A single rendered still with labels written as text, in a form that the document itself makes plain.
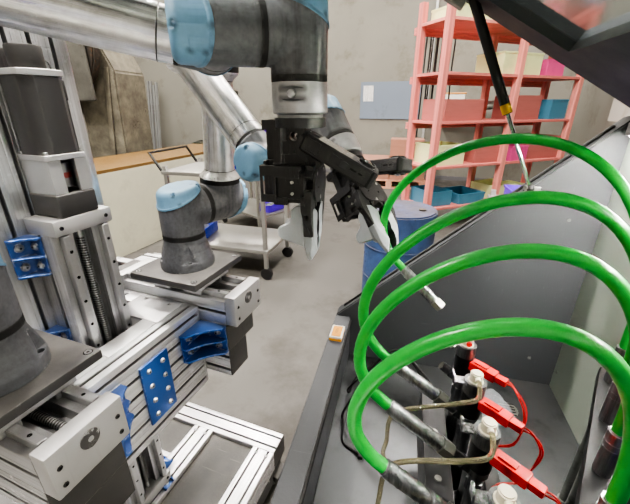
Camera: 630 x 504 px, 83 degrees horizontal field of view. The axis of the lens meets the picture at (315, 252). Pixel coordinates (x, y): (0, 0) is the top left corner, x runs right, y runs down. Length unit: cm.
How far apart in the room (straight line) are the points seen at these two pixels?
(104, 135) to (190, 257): 485
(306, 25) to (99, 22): 27
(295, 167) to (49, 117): 54
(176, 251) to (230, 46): 67
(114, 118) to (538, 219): 532
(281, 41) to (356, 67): 783
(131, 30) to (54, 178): 39
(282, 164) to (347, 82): 784
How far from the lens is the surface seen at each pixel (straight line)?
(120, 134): 566
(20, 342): 78
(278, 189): 51
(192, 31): 47
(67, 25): 62
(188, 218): 101
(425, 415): 69
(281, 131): 52
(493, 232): 87
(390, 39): 821
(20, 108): 89
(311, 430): 68
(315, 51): 50
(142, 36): 60
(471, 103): 482
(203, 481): 158
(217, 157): 105
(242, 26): 48
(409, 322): 95
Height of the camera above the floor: 147
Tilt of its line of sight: 23 degrees down
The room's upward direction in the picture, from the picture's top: straight up
